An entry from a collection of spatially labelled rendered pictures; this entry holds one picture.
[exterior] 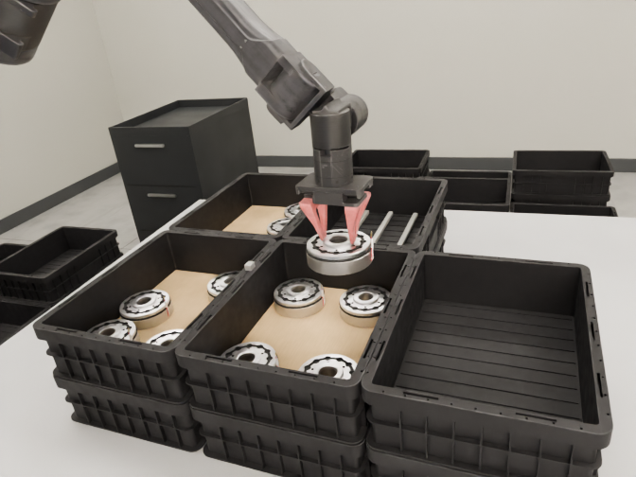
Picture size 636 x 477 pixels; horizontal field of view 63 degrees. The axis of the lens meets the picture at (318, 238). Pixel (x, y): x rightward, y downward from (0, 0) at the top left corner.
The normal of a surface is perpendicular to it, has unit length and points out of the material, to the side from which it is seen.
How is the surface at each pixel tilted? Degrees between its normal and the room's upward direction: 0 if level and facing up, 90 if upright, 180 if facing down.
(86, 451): 0
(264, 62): 86
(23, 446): 0
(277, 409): 90
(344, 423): 90
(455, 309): 0
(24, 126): 90
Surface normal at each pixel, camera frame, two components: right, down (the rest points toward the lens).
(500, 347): -0.10, -0.90
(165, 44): -0.33, 0.44
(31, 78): 0.94, 0.06
